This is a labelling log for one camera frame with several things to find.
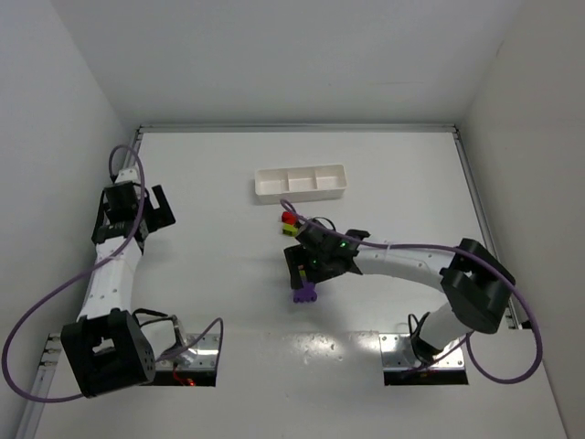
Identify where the purple lego piece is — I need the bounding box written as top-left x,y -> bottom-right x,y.
292,282 -> 318,304

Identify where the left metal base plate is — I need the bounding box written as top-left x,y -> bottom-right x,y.
156,332 -> 221,373

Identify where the metal base plate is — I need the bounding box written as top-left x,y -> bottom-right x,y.
156,332 -> 221,373
379,333 -> 465,372

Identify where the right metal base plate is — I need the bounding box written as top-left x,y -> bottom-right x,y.
379,333 -> 465,372

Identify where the red flat lego brick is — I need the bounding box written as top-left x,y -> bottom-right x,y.
281,211 -> 297,224

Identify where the red and green rounded lego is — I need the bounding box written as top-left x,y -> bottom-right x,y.
282,223 -> 299,237

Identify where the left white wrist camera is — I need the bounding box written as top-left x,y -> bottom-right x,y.
114,166 -> 141,184

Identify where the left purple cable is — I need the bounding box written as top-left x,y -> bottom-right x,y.
1,145 -> 225,403

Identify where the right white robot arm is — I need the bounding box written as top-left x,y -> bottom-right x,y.
283,224 -> 516,365

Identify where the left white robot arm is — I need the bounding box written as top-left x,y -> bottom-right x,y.
60,182 -> 178,398

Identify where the white three-compartment tray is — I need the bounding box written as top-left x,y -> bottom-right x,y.
254,165 -> 347,205

